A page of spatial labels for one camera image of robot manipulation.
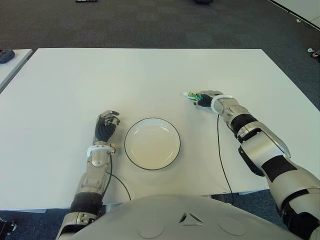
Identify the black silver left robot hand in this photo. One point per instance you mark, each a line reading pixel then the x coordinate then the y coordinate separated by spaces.
pixel 105 130

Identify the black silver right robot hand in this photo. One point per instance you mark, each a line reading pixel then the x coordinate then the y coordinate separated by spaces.
pixel 206 100

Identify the green white toothpaste tube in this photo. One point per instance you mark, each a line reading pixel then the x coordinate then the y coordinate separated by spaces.
pixel 190 95

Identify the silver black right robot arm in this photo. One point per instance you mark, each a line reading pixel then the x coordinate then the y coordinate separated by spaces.
pixel 270 155

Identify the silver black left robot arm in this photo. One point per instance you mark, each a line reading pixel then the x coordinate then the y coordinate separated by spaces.
pixel 91 180

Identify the white plate with black rim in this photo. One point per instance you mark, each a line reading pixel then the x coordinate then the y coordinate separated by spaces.
pixel 152 147

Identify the white table leg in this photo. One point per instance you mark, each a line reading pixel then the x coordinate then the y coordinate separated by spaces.
pixel 112 207

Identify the white side table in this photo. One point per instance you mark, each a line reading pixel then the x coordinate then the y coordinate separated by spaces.
pixel 11 71

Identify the grey robot torso shell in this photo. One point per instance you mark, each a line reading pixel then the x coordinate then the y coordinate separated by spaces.
pixel 175 220

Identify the dark sandals on feet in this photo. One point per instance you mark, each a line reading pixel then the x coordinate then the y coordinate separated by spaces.
pixel 315 53

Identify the small white floor object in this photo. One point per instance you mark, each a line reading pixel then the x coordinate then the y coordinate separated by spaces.
pixel 298 20

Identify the dark blue device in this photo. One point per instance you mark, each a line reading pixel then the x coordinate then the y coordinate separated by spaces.
pixel 5 55

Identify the white platform with black edge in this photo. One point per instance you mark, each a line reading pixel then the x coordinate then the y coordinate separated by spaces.
pixel 303 8

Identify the black floor stand part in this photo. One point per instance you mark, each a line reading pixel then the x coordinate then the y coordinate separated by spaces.
pixel 6 226

